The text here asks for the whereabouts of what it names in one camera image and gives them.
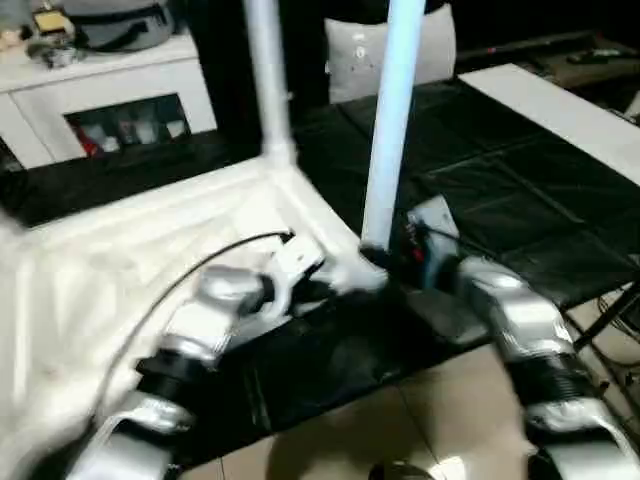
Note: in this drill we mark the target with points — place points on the white plastic table top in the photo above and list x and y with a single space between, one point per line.
125 240

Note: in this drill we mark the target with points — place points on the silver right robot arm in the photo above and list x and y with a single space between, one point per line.
525 320

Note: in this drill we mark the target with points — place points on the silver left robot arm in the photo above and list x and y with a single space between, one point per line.
200 320

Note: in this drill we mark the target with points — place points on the black work mat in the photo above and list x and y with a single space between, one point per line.
500 165

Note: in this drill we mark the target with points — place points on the dark rounded robot torso part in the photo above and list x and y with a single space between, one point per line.
397 472

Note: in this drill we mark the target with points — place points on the white flat board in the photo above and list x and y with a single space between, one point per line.
550 110

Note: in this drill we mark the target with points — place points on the grey cushion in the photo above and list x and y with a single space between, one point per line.
425 50

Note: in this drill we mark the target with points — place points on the black furniture with yellow label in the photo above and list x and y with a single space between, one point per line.
235 60

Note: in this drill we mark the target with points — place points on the black bar with red light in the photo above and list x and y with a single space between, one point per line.
525 44

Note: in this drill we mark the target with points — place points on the white glass-door cabinet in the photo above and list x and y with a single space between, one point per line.
100 75

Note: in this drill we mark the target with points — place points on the grey bag with black trim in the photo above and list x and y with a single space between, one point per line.
120 25

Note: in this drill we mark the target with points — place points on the black tangled item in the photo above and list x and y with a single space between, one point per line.
55 55

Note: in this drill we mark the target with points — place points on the small yellow black box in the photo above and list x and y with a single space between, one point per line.
49 24

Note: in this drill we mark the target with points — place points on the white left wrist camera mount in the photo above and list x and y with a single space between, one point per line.
297 260

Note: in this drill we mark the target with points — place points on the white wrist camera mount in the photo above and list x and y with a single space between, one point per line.
297 260
435 215

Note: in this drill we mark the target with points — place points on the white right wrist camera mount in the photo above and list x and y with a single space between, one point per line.
435 215

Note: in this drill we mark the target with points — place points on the black metal table frame leg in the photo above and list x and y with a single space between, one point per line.
607 315

